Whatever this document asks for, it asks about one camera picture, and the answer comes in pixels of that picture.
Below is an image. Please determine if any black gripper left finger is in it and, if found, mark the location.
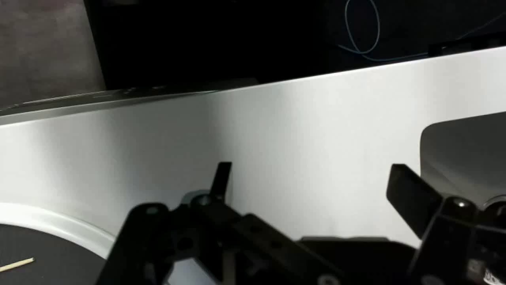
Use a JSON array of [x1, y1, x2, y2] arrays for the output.
[[210, 161, 232, 201]]

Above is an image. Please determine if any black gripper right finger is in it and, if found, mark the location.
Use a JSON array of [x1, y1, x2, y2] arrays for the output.
[[386, 164, 443, 237]]

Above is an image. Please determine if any round black white-rimmed tray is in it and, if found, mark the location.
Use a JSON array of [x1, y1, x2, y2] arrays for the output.
[[0, 202, 114, 285]]

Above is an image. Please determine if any loose wooden stirrer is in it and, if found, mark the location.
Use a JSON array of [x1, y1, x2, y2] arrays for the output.
[[0, 258, 35, 274]]

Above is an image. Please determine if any blue cable loop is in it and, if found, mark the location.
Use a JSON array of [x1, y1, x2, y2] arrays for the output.
[[337, 0, 506, 60]]

